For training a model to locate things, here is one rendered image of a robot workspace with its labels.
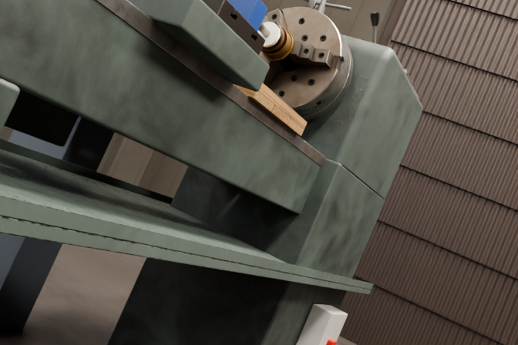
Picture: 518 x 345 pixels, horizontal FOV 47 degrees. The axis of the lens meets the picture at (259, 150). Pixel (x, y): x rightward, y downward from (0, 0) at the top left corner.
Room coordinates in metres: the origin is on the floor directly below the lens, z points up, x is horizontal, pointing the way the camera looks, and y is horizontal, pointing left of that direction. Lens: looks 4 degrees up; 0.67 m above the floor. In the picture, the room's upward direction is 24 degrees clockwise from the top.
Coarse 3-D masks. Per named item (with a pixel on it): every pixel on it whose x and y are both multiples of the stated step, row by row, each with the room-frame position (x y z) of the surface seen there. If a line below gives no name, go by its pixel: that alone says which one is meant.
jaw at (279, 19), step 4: (272, 12) 1.70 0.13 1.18; (276, 12) 1.69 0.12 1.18; (280, 12) 1.69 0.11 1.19; (268, 16) 1.70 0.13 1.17; (272, 16) 1.70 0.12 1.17; (276, 16) 1.69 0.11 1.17; (280, 16) 1.68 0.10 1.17; (268, 20) 1.70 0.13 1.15; (272, 20) 1.69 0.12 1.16; (276, 20) 1.66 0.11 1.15; (280, 20) 1.66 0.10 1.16; (284, 20) 1.72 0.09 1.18; (280, 24) 1.66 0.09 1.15; (284, 24) 1.70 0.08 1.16; (284, 28) 1.68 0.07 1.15
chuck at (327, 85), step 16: (288, 16) 1.72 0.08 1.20; (304, 16) 1.70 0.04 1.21; (320, 16) 1.67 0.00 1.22; (304, 32) 1.69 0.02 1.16; (320, 32) 1.66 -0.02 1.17; (336, 32) 1.64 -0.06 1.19; (320, 48) 1.66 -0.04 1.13; (336, 48) 1.63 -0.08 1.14; (288, 80) 1.68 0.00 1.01; (304, 80) 1.66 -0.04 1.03; (320, 80) 1.64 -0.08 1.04; (336, 80) 1.64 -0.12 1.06; (288, 96) 1.67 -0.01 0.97; (304, 96) 1.65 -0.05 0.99; (320, 96) 1.64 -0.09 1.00; (336, 96) 1.70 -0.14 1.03; (304, 112) 1.70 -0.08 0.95
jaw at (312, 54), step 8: (296, 48) 1.60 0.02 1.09; (304, 48) 1.61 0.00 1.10; (312, 48) 1.61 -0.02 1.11; (296, 56) 1.61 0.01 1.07; (304, 56) 1.60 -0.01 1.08; (312, 56) 1.62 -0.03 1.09; (320, 56) 1.61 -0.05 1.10; (328, 56) 1.60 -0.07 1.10; (336, 56) 1.63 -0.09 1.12; (304, 64) 1.66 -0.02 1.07; (312, 64) 1.64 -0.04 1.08; (320, 64) 1.62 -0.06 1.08; (328, 64) 1.61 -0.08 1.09; (336, 64) 1.63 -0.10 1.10
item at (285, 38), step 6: (276, 24) 1.56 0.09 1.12; (282, 30) 1.56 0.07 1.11; (282, 36) 1.56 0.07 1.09; (288, 36) 1.59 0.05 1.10; (276, 42) 1.55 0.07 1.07; (282, 42) 1.56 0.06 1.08; (288, 42) 1.58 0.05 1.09; (264, 48) 1.56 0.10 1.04; (270, 48) 1.56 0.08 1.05; (276, 48) 1.56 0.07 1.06; (282, 48) 1.57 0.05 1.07; (288, 48) 1.59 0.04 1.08; (264, 54) 1.63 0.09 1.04; (270, 54) 1.59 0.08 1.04; (276, 54) 1.58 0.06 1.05; (282, 54) 1.59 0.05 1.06; (288, 54) 1.60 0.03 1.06; (276, 60) 1.61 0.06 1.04
